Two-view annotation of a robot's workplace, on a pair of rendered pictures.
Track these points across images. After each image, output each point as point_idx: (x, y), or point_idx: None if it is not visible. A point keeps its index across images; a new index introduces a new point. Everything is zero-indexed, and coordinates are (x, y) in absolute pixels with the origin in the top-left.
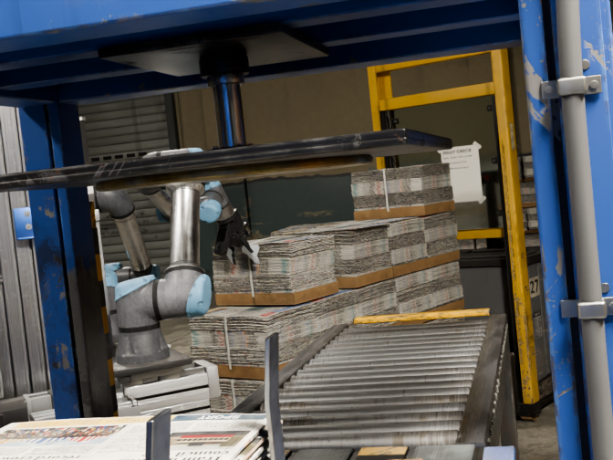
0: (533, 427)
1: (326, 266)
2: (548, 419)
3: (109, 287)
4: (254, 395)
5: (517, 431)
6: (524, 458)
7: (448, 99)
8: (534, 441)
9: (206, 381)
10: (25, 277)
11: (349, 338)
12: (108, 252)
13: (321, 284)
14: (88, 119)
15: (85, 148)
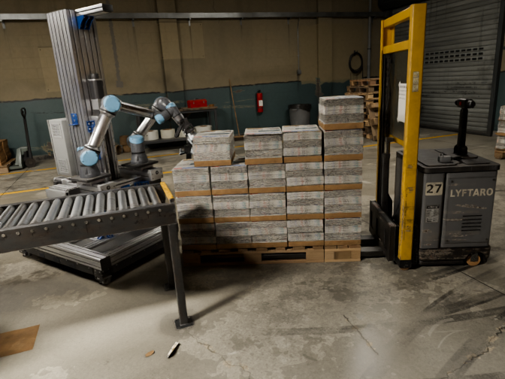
0: (391, 272)
1: (222, 151)
2: (412, 273)
3: (133, 144)
4: (13, 203)
5: (379, 270)
6: (334, 284)
7: (398, 50)
8: (367, 279)
9: (97, 190)
10: (77, 137)
11: (128, 191)
12: (454, 101)
13: (217, 159)
14: (458, 28)
15: (96, 91)
